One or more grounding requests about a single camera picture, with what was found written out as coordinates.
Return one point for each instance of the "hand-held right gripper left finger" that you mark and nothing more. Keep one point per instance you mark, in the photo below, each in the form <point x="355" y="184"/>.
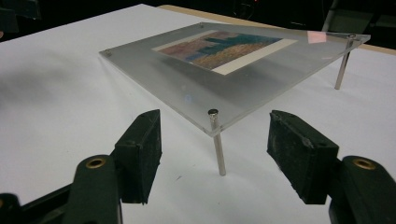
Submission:
<point x="137" y="161"/>

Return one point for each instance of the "black folding chair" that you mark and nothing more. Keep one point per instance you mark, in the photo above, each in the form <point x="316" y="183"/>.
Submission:
<point x="345" y="21"/>

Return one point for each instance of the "clear acrylic photo frame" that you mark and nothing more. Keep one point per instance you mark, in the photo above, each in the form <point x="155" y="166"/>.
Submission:
<point x="186" y="84"/>

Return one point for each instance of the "painting print card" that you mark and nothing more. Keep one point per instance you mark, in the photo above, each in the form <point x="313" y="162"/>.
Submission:
<point x="224" y="49"/>

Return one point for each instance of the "white table mat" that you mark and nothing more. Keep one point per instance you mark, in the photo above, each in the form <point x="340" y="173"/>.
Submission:
<point x="62" y="99"/>

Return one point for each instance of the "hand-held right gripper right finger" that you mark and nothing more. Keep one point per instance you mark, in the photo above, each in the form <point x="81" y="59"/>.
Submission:
<point x="302" y="155"/>

